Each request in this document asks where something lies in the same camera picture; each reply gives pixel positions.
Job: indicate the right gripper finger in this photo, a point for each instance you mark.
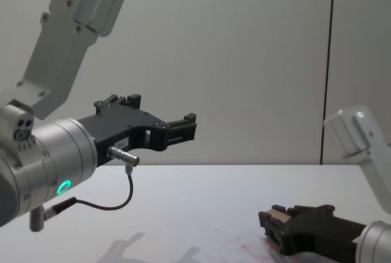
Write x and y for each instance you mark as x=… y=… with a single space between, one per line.
x=293 y=210
x=268 y=229

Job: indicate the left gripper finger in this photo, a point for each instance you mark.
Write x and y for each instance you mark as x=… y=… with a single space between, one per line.
x=181 y=130
x=117 y=101

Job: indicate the small brown block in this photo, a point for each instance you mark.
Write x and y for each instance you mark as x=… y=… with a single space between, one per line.
x=279 y=216

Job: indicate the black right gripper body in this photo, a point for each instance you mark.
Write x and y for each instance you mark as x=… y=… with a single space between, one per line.
x=317 y=232

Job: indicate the white table cloth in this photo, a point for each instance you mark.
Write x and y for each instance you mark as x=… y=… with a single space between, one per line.
x=198 y=202

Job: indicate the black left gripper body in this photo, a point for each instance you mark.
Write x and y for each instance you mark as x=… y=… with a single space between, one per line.
x=122 y=127

